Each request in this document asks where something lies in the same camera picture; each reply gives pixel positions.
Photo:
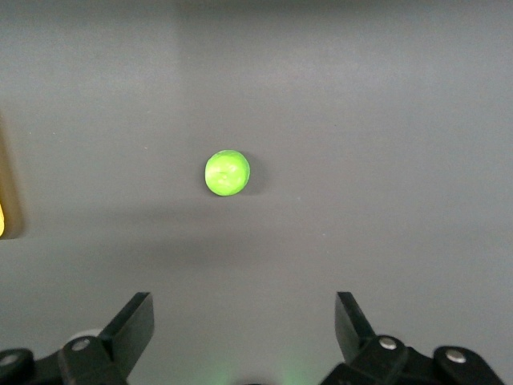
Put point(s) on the yellow plastic tray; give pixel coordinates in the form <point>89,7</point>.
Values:
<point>9,188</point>

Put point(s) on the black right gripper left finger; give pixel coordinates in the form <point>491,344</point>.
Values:
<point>124,333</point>

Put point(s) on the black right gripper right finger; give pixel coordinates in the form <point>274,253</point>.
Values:
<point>352,333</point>

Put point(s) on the green apple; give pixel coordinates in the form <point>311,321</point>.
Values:
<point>227,173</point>

